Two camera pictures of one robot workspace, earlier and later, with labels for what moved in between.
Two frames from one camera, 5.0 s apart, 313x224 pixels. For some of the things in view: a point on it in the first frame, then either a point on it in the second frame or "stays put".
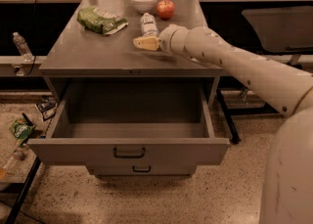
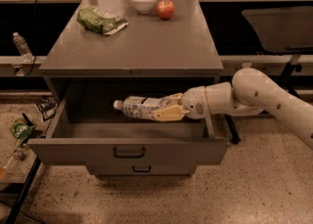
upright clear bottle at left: [22, 47] stays put
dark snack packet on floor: [48, 107] stays put
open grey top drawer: [131, 122] stays put
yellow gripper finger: [150, 43] → [172, 113]
